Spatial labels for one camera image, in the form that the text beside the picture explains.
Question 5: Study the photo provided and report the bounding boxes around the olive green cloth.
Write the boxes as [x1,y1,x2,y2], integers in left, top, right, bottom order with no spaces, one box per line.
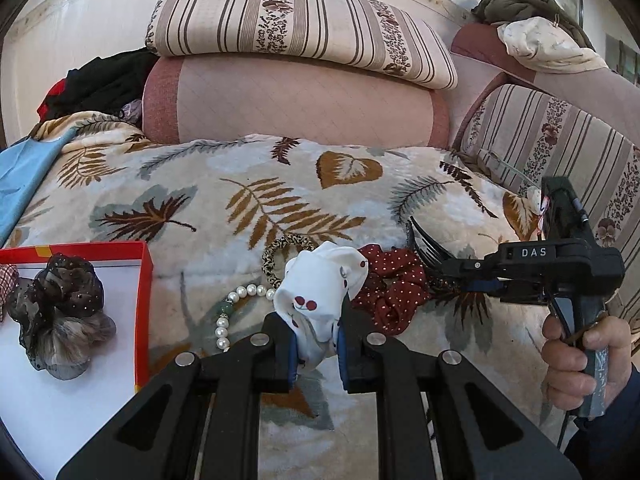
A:
[471,0,596,51]

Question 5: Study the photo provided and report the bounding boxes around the white printed cloth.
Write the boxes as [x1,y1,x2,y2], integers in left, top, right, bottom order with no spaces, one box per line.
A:
[497,16,608,73]

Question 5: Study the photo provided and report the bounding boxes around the person's right forearm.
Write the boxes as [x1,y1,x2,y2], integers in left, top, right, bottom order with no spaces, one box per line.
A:
[562,365,640,480]

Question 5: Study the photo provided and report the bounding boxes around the person's right hand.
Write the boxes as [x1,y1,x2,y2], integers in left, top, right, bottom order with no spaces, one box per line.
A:
[541,312,633,416]

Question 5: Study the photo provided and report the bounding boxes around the leaf print blanket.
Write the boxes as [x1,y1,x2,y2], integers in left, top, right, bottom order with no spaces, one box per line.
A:
[0,110,601,480]

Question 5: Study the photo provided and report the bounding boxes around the red polka dot scrunchie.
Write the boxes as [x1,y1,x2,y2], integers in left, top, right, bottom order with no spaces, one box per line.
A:
[350,244,438,337]

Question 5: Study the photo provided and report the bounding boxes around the black clothing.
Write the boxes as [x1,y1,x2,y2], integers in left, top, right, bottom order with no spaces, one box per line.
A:
[47,49,161,121]

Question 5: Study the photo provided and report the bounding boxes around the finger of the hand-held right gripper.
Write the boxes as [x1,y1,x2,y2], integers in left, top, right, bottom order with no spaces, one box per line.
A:
[442,257,493,276]
[460,280,506,297]

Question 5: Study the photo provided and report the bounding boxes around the red box lid tray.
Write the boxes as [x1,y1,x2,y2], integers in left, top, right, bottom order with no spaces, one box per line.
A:
[0,241,153,480]

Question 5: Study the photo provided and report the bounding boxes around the black hair claw clip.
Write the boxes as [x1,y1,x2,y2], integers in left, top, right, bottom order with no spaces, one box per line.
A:
[407,216,481,301]

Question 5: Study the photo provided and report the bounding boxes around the striped floral sofa cushion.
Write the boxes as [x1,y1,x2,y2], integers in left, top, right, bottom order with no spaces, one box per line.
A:
[457,84,640,321]

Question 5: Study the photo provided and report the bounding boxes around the light blue cloth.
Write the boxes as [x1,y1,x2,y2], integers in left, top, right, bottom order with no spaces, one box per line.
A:
[0,137,81,248]

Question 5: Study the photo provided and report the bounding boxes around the red plaid scrunchie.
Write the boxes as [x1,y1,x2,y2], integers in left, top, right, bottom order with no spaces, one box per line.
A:
[0,264,21,321]

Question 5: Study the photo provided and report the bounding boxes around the white cherry print scrunchie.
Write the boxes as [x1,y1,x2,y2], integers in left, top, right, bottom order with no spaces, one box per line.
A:
[273,241,370,372]

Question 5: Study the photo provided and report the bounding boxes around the red cloth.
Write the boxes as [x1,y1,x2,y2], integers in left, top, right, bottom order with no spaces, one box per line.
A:
[37,79,68,121]

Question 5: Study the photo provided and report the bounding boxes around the pearl bracelet with green bead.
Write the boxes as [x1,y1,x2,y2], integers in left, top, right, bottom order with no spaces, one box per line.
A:
[214,284,277,353]

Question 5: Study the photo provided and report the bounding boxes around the leopard print hair tie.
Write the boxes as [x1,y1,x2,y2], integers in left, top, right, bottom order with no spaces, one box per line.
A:
[261,235,321,288]

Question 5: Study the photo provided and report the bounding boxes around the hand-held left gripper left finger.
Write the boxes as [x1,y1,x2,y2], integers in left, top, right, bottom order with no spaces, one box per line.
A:
[56,311,301,480]

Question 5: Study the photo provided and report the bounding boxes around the pink sofa armrest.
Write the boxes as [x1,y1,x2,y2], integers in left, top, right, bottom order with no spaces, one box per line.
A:
[450,22,640,161]

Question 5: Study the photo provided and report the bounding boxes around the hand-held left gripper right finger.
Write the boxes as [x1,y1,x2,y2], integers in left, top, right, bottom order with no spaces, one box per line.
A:
[336,295,583,480]

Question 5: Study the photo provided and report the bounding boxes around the black sheer scrunchie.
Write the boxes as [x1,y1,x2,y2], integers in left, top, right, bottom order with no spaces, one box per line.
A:
[7,252,117,381]

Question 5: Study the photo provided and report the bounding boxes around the window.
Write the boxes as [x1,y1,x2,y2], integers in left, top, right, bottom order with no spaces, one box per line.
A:
[605,32,640,86]

